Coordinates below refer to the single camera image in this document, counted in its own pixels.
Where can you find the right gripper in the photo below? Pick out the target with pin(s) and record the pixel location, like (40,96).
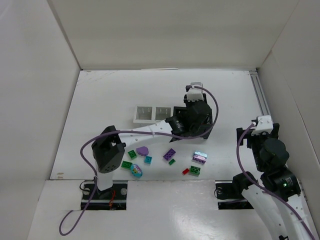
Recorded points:
(241,135)

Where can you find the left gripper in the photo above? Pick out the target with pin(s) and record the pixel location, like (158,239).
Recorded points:
(208,124)

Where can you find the lilac arched lego brick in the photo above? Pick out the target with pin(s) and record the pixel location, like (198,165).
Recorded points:
(199,159)

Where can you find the purple lego brick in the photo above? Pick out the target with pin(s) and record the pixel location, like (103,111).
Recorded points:
(169,155)

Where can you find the small red lego brick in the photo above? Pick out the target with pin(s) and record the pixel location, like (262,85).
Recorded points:
(186,171)

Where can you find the lilac rounded lego piece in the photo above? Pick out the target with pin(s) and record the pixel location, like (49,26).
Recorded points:
(142,151)

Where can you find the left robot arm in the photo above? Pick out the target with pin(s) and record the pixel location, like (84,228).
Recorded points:
(109,149)

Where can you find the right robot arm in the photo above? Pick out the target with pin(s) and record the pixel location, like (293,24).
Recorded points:
(276,196)

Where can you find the black double bin container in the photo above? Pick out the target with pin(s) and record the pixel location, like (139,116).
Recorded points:
(178,124)

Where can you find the small green lego plate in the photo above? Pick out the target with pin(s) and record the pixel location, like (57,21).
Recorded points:
(171,162)

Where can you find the green lego brick right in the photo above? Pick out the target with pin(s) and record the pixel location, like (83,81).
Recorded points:
(194,170)

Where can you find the green lego brick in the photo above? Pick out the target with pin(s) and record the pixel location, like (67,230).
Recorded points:
(126,165)
(194,170)
(132,154)

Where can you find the white double bin container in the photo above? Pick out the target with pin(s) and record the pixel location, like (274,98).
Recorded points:
(148,115)

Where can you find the teal small lego brick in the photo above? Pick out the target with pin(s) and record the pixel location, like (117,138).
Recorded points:
(148,160)

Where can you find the green lego brick upper left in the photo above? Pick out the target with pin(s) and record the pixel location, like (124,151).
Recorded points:
(132,154)

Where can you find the teal printed oval lego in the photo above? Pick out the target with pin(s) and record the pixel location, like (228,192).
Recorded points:
(136,170)

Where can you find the green lego brick lower left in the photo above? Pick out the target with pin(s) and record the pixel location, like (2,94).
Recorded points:
(126,165)

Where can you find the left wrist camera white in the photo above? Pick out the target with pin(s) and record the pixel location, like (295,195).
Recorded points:
(194,92)

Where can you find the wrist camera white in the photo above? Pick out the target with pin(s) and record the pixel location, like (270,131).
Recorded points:
(194,92)
(262,124)

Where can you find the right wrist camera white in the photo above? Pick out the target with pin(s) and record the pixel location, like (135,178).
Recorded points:
(262,124)

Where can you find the aluminium rail right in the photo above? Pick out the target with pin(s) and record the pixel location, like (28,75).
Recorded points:
(262,102)

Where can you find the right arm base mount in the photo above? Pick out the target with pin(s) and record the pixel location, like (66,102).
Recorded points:
(228,198)

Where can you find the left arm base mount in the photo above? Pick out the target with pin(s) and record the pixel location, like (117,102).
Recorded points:
(113,199)

